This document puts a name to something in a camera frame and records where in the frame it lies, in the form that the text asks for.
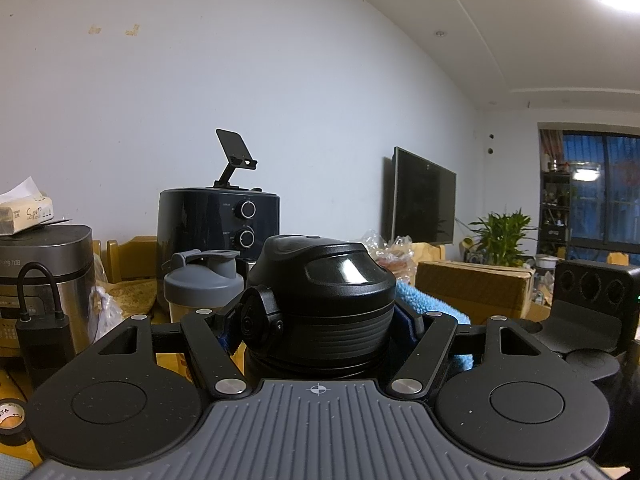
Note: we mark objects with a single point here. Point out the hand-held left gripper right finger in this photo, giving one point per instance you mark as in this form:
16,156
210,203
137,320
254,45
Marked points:
407,326

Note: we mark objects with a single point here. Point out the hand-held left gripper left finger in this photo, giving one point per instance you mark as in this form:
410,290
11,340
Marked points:
229,341

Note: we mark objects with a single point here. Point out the wall-mounted television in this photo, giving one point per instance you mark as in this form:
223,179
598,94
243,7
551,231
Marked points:
425,200

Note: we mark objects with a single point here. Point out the silver rice cooker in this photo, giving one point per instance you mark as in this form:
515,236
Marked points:
55,260

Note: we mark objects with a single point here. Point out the black water bottle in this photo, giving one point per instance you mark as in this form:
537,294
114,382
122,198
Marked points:
325,300

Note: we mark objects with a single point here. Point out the small knotted plastic bag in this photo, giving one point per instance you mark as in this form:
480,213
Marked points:
104,312

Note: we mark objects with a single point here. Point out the green potted plant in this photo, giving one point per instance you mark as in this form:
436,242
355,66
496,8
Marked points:
505,237

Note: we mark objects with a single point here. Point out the white tissue pack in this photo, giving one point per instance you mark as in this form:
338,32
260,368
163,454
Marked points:
25,212

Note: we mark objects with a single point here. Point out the blue microfibre cloth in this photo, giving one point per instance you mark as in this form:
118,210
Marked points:
422,300

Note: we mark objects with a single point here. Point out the person's right forearm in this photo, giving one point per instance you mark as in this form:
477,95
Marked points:
625,420

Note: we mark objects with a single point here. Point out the window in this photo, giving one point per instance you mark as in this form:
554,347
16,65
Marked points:
600,195

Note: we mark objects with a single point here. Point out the black tape roll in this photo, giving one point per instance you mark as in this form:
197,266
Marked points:
14,417

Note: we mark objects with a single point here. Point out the cardboard box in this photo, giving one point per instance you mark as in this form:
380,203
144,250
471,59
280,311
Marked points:
475,290

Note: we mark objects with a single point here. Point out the black phone stand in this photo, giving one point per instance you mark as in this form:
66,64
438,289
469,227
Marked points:
231,147

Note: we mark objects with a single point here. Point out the grey-lidded shaker bottle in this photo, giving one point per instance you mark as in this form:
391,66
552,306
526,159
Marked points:
200,285

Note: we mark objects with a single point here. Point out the dark blue air fryer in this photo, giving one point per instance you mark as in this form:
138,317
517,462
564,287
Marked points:
200,225

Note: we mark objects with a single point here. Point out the clear plastic bag of food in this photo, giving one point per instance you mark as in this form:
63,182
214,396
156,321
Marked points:
392,255

